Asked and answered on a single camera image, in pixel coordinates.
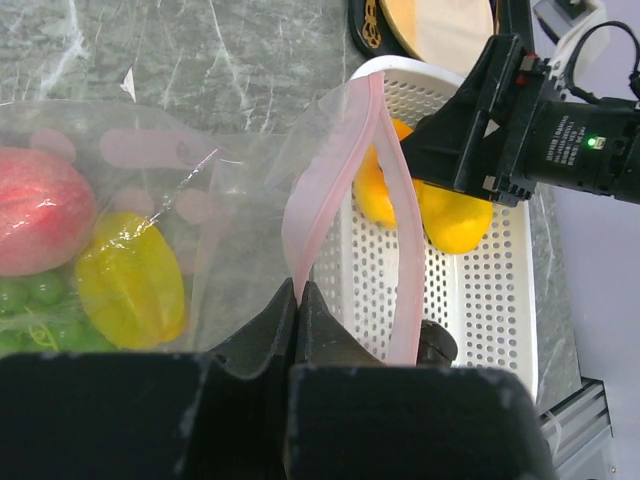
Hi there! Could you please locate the cream orange plate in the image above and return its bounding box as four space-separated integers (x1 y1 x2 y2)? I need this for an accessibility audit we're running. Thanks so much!
380 0 494 71

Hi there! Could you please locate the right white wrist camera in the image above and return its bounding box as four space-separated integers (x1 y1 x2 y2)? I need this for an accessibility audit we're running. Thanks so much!
533 1 639 104

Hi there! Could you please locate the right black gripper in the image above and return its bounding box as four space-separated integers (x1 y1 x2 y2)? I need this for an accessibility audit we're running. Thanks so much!
401 35 639 207

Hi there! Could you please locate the gold fork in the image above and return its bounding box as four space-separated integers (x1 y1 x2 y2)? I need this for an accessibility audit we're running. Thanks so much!
361 0 382 49

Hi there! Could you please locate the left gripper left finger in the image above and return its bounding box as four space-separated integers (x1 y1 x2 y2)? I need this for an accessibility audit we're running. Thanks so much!
1 281 297 479

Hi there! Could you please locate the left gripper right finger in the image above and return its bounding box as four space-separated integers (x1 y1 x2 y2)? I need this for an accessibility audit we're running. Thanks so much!
287 283 555 479

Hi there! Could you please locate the yellow green starfruit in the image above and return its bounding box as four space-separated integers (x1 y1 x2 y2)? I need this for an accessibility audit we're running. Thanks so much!
74 211 186 350

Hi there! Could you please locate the clear zip top bag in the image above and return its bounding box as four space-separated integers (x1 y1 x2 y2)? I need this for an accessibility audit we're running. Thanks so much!
1 73 425 366

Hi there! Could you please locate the black tray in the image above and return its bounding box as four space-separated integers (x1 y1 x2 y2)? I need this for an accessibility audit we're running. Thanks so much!
346 0 535 59

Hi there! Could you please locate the orange yellow mango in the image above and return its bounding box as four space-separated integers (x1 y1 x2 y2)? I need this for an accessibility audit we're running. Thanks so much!
353 144 397 229

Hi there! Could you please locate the aluminium rail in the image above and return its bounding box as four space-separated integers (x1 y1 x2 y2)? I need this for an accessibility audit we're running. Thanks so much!
541 379 617 479

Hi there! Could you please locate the green grapes bunch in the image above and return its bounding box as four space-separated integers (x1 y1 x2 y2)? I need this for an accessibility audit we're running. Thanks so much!
1 269 118 356

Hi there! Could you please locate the yellow pear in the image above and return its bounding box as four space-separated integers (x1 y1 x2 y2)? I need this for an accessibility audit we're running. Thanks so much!
413 179 493 255

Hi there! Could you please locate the white perforated basket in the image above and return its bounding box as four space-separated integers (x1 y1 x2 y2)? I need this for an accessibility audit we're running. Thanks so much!
313 55 539 395

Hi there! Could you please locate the pink peach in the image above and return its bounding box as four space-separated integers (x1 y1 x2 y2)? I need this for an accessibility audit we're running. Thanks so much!
1 147 96 277

